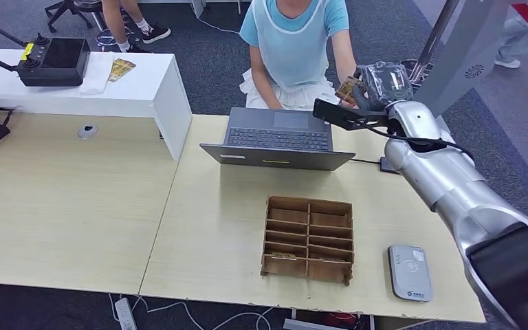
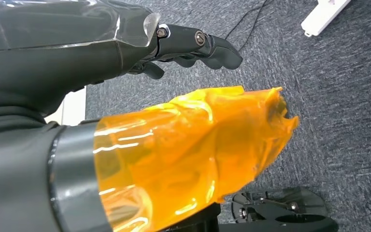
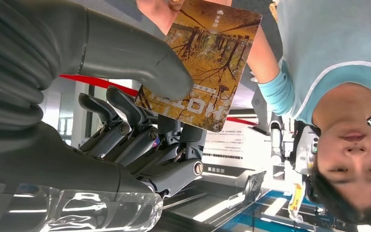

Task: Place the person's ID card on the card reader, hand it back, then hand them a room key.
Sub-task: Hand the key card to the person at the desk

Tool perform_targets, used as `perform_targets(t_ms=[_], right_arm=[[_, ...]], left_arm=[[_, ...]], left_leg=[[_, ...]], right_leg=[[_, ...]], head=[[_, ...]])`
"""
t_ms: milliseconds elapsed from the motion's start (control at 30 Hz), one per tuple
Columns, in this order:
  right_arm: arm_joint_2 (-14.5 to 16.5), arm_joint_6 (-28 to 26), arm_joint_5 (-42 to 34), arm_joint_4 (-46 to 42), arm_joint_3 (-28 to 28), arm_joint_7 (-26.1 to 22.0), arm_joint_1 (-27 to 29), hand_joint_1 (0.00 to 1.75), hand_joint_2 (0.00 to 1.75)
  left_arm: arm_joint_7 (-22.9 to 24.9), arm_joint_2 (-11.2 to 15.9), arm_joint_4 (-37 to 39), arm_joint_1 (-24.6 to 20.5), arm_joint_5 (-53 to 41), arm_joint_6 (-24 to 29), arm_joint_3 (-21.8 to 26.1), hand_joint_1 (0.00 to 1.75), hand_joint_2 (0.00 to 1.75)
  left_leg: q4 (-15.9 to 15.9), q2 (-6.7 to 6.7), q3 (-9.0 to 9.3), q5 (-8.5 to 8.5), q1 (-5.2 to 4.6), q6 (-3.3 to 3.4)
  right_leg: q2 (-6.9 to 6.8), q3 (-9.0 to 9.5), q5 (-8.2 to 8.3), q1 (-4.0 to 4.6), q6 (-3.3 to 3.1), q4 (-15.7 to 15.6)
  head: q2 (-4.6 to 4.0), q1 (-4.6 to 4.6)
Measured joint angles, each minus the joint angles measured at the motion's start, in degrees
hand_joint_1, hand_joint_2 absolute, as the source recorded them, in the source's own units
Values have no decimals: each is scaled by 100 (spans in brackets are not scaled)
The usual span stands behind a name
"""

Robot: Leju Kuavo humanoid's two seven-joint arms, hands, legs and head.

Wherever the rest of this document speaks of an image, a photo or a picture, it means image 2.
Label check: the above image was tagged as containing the white panel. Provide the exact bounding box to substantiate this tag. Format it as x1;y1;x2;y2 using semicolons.
44;87;87;127

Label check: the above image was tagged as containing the orange tape wrap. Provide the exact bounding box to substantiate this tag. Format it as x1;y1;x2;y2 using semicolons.
93;85;300;232

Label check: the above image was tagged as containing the white power strip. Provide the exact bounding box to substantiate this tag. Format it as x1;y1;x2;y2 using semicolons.
300;0;353;38

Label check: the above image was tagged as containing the black floor cable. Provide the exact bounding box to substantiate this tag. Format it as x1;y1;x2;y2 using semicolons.
225;3;265;40
237;0;270;52

